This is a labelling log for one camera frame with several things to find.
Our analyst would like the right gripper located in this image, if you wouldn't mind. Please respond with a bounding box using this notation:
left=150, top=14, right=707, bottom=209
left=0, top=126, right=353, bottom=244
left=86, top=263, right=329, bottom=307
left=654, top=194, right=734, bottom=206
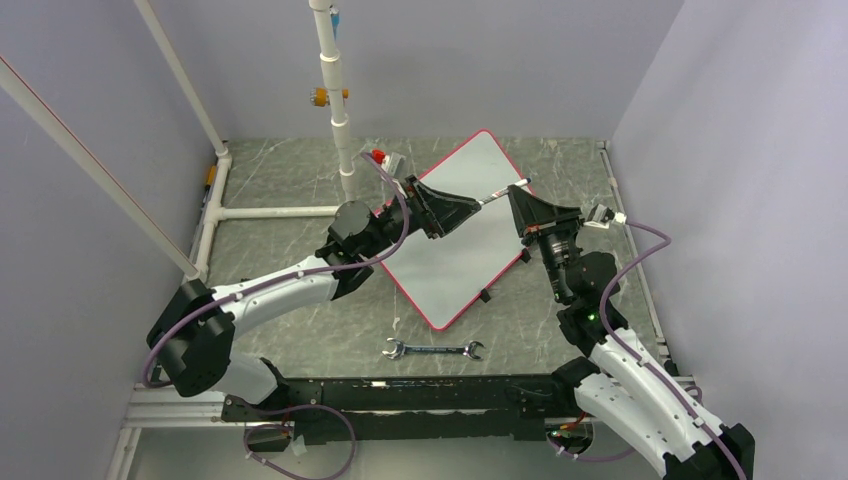
left=507, top=186, right=585, bottom=302

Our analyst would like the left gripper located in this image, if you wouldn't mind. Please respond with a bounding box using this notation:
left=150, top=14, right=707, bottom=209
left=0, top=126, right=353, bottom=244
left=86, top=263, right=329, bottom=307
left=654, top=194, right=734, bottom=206
left=361, top=176, right=481, bottom=260

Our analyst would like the white dry erase marker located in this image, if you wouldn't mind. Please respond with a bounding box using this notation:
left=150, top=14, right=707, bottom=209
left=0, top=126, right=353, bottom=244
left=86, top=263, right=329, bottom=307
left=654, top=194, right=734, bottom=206
left=478, top=177, right=532, bottom=206

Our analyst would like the pink framed whiteboard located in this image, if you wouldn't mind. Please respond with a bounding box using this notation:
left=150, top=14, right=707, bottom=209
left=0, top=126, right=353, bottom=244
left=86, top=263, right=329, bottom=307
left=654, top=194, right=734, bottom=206
left=383, top=129, right=525, bottom=331

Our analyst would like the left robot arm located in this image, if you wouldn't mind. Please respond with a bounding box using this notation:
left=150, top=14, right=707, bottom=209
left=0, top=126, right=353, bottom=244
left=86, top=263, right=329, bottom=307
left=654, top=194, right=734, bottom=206
left=143, top=176, right=482, bottom=420

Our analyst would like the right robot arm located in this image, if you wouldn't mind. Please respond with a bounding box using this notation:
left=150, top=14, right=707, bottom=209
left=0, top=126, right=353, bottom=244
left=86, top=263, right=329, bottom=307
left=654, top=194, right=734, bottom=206
left=506, top=185, right=755, bottom=479

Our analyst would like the silver open end wrench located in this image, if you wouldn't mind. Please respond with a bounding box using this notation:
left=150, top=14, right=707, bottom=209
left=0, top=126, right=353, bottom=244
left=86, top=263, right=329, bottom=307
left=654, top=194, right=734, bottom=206
left=382, top=338, right=485, bottom=361

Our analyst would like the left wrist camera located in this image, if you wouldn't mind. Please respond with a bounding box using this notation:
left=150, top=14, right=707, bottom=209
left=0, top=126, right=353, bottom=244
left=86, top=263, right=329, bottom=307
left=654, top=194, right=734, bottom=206
left=370, top=149, right=406, bottom=178

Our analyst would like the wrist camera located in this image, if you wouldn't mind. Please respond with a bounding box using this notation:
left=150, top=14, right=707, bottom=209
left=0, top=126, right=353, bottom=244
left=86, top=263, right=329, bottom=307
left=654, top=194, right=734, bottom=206
left=370, top=149, right=406, bottom=178
left=583, top=204, right=627, bottom=230

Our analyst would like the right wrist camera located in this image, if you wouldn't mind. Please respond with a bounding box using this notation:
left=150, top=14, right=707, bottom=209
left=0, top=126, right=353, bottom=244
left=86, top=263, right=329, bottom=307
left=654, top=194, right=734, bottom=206
left=583, top=204, right=627, bottom=230

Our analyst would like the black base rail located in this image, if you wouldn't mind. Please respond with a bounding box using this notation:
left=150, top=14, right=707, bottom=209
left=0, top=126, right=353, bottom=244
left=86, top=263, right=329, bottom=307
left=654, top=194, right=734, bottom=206
left=222, top=374, right=595, bottom=453

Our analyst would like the white PVC pipe frame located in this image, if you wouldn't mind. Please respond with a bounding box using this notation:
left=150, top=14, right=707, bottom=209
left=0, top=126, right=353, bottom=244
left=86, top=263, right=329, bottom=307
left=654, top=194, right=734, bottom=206
left=1, top=0, right=357, bottom=279

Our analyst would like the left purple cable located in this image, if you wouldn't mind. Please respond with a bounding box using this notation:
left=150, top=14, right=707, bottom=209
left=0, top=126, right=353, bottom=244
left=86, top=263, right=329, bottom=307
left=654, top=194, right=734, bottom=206
left=140, top=152, right=412, bottom=480

